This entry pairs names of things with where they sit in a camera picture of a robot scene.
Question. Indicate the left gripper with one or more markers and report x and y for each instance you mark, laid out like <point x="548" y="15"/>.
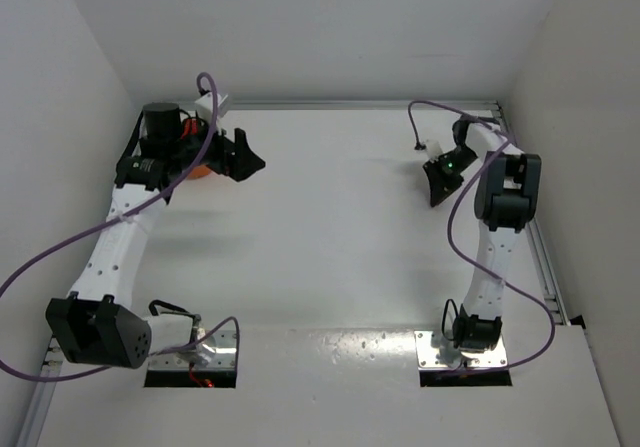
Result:
<point x="228" y="154"/>

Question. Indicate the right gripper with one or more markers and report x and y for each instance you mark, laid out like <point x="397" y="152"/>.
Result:
<point x="447" y="175"/>

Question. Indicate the orange round lego piece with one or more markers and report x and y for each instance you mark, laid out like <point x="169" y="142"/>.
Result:
<point x="191" y="127"/>

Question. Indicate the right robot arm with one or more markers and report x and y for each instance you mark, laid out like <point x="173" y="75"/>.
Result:
<point x="467" y="333"/>

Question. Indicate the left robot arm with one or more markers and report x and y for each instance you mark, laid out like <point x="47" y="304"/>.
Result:
<point x="94" y="324"/>

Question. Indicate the orange divided bowl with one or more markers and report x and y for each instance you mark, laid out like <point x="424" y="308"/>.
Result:
<point x="199" y="172"/>

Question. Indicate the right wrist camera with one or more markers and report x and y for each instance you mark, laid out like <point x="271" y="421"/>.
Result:
<point x="431" y="149"/>

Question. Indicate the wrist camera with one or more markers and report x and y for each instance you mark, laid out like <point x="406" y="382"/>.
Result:
<point x="204" y="106"/>
<point x="431" y="149"/>

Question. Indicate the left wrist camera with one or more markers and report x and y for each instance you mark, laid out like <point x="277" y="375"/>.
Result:
<point x="204" y="106"/>

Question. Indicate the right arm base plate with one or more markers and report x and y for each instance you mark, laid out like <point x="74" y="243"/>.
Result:
<point x="435" y="353"/>

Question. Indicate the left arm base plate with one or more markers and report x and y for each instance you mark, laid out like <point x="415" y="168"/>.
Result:
<point x="216" y="353"/>

